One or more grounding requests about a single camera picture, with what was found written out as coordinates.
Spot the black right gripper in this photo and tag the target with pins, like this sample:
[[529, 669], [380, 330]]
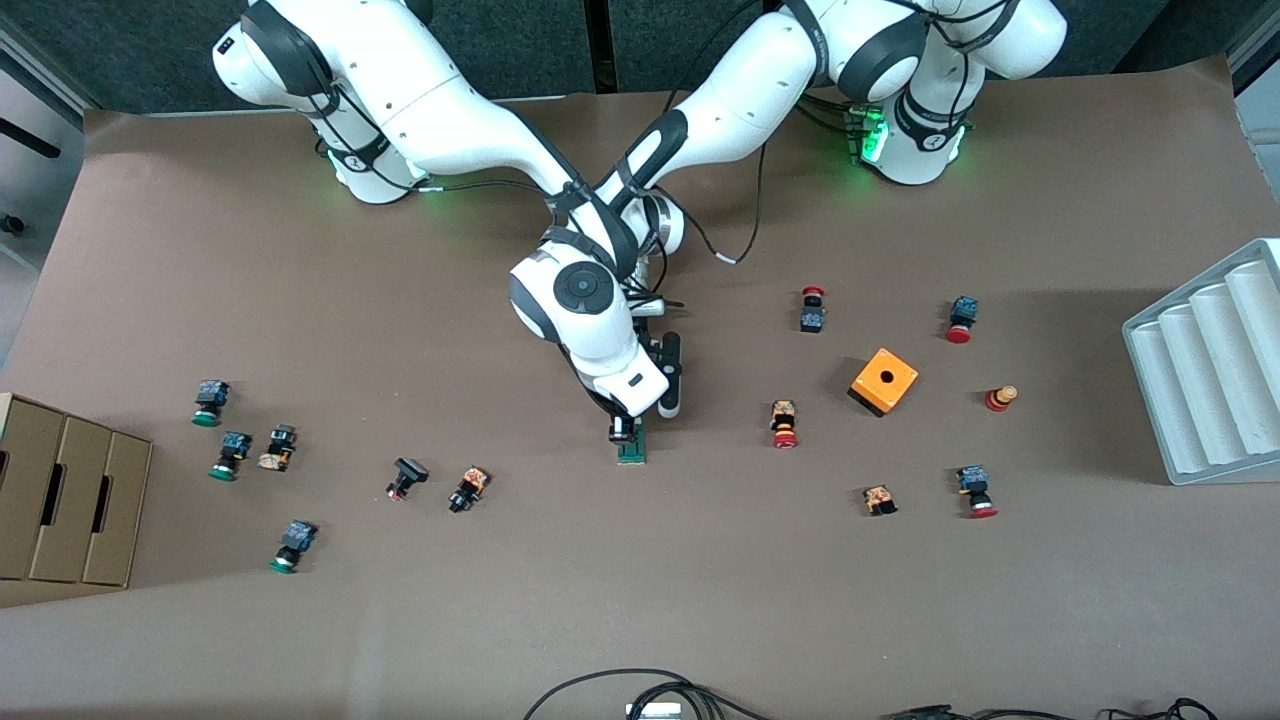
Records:
[[622, 424]]

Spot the green load switch white lever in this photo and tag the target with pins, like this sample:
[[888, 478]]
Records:
[[641, 452]]

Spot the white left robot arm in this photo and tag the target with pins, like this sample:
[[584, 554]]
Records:
[[740, 110]]

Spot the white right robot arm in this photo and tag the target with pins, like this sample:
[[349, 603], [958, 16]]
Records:
[[440, 110]]

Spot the black pushbutton orange block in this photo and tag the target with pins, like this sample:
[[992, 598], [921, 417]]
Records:
[[468, 489], [279, 447]]

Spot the red pushbutton black block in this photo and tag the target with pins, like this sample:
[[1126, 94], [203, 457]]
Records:
[[812, 312]]

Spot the red pushbutton orange block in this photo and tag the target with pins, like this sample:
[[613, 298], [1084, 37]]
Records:
[[784, 423]]

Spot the black square pushbutton red base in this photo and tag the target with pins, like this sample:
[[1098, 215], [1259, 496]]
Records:
[[407, 478]]

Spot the orange black contact block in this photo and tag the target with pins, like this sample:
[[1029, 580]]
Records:
[[880, 499]]

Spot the white plug adapter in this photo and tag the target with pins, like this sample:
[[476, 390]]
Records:
[[655, 712]]

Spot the black vertical divider strip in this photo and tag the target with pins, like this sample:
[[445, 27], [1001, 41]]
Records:
[[600, 45]]

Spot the red pushbutton blue block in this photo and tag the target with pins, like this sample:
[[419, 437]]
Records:
[[975, 491], [962, 319]]

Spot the green pushbutton blue block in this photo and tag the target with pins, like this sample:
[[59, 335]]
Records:
[[292, 546], [231, 455], [210, 402]]

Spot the red yellow mushroom button head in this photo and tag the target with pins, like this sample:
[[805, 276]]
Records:
[[1000, 398]]

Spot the brown cardboard box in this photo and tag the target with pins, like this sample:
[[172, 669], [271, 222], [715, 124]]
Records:
[[70, 500]]

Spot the white ridged plastic tray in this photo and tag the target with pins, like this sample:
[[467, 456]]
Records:
[[1210, 400]]

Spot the orange button enclosure box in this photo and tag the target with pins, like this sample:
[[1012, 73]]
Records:
[[884, 381]]

